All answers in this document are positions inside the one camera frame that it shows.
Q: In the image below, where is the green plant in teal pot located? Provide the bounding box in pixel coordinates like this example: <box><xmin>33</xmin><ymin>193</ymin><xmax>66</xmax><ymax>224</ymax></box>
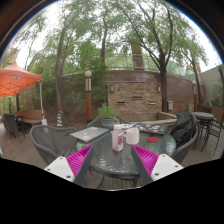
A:
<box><xmin>97</xmin><ymin>103</ymin><xmax>118</xmax><ymax>130</ymax></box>

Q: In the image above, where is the blue yellow striped cone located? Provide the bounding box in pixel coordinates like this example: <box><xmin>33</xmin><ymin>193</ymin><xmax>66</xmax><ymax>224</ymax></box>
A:
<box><xmin>55</xmin><ymin>110</ymin><xmax>64</xmax><ymax>128</ymax></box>

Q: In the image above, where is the grey chair under jacket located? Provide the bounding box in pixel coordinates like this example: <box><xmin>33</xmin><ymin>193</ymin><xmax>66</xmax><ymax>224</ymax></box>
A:
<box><xmin>169</xmin><ymin>112</ymin><xmax>200</xmax><ymax>164</ymax></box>

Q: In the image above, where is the grey woven patio chair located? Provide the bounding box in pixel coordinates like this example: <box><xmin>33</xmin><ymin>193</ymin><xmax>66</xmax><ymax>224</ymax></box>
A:
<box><xmin>29</xmin><ymin>124</ymin><xmax>79</xmax><ymax>166</ymax></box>

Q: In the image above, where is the dark-trunked tree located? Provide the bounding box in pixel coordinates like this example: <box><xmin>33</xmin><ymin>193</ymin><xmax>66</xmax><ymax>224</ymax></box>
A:
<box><xmin>113</xmin><ymin>0</ymin><xmax>208</xmax><ymax>113</ymax></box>

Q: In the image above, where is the dark metal patio chair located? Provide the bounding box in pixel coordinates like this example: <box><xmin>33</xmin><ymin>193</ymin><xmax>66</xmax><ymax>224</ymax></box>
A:
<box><xmin>200</xmin><ymin>114</ymin><xmax>224</xmax><ymax>156</ymax></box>

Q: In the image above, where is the orange canopy tent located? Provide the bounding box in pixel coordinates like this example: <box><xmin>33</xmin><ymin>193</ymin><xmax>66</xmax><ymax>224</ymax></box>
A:
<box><xmin>0</xmin><ymin>61</ymin><xmax>48</xmax><ymax>126</ymax></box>

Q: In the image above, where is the pink drink bottle white cap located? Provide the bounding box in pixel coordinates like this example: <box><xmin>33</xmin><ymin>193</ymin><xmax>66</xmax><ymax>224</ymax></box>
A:
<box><xmin>111</xmin><ymin>124</ymin><xmax>125</xmax><ymax>153</ymax></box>

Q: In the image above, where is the white printed booklet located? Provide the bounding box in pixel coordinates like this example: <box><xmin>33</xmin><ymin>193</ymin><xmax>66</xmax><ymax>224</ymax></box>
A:
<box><xmin>120</xmin><ymin>123</ymin><xmax>135</xmax><ymax>130</ymax></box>

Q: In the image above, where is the silver laptop with stickers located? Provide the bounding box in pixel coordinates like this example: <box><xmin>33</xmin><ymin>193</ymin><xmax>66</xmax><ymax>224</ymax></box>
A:
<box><xmin>69</xmin><ymin>126</ymin><xmax>110</xmax><ymax>143</ymax></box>

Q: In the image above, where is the white mug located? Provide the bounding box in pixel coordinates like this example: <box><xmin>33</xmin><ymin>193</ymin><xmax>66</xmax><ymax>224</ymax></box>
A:
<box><xmin>123</xmin><ymin>127</ymin><xmax>140</xmax><ymax>146</ymax></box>

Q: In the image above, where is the dark woven patio chair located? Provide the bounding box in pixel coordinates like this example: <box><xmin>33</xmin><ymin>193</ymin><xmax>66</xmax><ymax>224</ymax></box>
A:
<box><xmin>2</xmin><ymin>114</ymin><xmax>26</xmax><ymax>143</ymax></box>

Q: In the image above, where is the brown globe-topped lamp post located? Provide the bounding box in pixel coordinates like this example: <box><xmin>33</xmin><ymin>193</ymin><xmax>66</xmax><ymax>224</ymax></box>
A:
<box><xmin>84</xmin><ymin>69</ymin><xmax>94</xmax><ymax>125</ymax></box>

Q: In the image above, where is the wooden bench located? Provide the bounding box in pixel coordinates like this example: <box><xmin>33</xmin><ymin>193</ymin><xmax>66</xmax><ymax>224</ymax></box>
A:
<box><xmin>14</xmin><ymin>109</ymin><xmax>44</xmax><ymax>126</ymax></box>

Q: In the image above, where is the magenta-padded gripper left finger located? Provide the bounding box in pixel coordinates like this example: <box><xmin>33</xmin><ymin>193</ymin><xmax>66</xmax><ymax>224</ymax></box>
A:
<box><xmin>44</xmin><ymin>145</ymin><xmax>96</xmax><ymax>188</ymax></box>

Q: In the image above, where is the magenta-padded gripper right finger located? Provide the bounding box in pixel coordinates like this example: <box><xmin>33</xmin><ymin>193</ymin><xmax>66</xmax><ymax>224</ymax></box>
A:
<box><xmin>130</xmin><ymin>144</ymin><xmax>184</xmax><ymax>187</ymax></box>

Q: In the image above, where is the slim globe-topped lamp post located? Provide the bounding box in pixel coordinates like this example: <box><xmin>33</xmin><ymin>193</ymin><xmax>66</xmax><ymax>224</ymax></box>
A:
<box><xmin>191</xmin><ymin>79</ymin><xmax>198</xmax><ymax>113</ymax></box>

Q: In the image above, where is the small round patio table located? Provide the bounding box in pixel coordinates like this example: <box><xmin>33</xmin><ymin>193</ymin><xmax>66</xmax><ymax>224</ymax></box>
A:
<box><xmin>192</xmin><ymin>111</ymin><xmax>216</xmax><ymax>134</ymax></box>

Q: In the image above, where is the dark laptop with stickers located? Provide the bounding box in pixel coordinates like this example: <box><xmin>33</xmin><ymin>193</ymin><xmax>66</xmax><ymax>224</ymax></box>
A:
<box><xmin>135</xmin><ymin>122</ymin><xmax>168</xmax><ymax>136</ymax></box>

